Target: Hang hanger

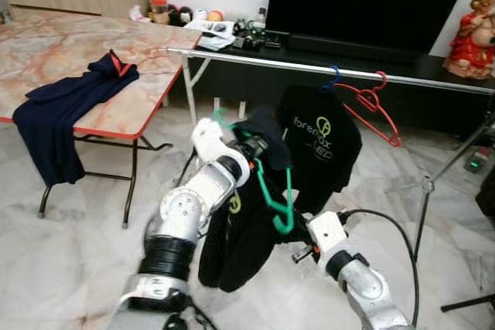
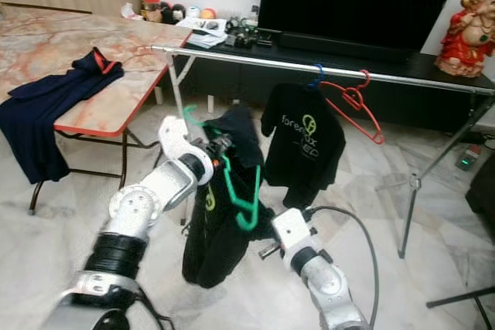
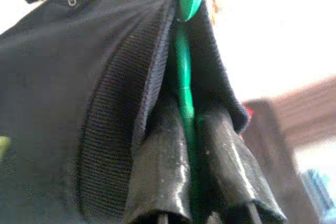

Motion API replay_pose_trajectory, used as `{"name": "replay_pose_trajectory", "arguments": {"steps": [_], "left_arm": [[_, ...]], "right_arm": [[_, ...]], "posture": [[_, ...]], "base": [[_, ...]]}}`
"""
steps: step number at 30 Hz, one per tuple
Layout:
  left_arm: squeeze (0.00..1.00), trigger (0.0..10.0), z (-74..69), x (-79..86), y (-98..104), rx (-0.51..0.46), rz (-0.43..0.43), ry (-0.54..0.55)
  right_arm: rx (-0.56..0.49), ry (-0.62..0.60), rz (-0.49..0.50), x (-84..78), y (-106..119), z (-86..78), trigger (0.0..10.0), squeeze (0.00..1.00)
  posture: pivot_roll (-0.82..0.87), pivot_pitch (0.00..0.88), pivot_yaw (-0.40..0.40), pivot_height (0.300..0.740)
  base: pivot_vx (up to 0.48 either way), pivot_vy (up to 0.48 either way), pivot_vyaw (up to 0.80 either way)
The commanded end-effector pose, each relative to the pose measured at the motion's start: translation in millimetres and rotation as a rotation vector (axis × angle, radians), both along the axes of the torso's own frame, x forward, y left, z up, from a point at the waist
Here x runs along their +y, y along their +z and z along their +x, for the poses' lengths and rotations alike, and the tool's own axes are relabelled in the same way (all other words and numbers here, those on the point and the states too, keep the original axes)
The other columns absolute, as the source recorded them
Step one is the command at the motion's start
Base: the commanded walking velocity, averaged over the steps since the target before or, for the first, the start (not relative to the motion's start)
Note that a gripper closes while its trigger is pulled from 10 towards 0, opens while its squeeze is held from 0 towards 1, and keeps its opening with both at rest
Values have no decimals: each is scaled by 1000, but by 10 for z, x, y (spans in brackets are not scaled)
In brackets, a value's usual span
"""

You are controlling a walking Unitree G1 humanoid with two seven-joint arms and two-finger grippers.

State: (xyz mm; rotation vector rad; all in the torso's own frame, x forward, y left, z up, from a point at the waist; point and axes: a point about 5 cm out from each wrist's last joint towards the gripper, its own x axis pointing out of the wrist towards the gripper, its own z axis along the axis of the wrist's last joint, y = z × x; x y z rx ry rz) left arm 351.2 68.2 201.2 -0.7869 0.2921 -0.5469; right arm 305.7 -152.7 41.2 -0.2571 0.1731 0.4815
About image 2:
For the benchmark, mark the blue plastic hanger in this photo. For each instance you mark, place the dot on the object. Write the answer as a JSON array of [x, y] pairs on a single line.
[[320, 73]]

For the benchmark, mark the orange ball toy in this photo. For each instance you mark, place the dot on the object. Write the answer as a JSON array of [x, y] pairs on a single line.
[[207, 13]]

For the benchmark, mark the black T-shirt small logo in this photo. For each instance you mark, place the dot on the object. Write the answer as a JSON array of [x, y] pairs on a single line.
[[213, 251]]

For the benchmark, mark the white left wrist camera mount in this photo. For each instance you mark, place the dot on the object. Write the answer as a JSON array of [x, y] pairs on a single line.
[[176, 135]]

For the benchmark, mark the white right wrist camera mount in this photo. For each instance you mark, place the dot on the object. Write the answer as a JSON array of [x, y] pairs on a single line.
[[290, 228]]

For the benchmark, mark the steel clothes rack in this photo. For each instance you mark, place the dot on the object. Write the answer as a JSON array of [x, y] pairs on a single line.
[[263, 62]]

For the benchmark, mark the black metal stand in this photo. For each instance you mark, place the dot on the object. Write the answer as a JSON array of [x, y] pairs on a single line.
[[460, 299]]

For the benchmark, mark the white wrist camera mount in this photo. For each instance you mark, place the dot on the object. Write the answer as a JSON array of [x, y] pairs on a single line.
[[290, 228], [176, 135]]

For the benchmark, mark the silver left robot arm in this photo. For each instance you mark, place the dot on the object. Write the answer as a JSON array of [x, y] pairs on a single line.
[[162, 191]]

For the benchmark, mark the green plastic hanger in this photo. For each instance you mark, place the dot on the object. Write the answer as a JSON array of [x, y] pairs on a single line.
[[232, 187]]

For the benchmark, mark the white and blue ball toy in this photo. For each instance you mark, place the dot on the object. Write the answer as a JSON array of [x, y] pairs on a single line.
[[192, 12]]

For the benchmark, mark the navy shirt red collar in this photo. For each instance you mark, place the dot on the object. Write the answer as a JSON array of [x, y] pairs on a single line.
[[39, 125]]

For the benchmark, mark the red laughing Buddha statue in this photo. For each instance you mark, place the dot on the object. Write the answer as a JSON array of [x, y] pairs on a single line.
[[464, 44]]

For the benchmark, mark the red plastic hanger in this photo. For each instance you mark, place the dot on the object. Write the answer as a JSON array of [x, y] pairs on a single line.
[[354, 98]]

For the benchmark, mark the pink tissue pack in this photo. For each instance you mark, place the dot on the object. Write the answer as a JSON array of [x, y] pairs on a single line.
[[131, 13]]

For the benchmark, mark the dark brown sofa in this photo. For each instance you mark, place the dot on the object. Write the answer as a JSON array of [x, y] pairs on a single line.
[[483, 195]]

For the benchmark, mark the black and red plush toy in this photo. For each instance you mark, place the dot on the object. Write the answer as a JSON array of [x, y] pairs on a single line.
[[167, 13]]

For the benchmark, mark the stack of white papers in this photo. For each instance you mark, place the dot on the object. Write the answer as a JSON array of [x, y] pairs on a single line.
[[201, 28]]

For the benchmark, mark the black soundbar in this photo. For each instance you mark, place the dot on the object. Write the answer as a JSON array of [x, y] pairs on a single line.
[[344, 45]]

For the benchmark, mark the clear jar red lid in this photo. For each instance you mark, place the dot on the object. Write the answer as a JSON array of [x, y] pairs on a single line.
[[151, 9]]

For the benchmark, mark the power strip green light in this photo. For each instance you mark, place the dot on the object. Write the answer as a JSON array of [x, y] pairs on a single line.
[[468, 158]]

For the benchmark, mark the marble pattern folding table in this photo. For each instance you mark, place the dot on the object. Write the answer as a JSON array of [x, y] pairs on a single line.
[[62, 48]]

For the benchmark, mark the black T-shirt forenax print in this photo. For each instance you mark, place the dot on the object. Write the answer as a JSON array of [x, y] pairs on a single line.
[[309, 152]]

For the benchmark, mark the white faced mouse plush toy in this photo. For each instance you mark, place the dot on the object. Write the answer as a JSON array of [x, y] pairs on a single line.
[[179, 13]]

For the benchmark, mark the black low TV cabinet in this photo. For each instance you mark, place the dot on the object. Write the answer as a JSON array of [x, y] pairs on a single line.
[[410, 102]]

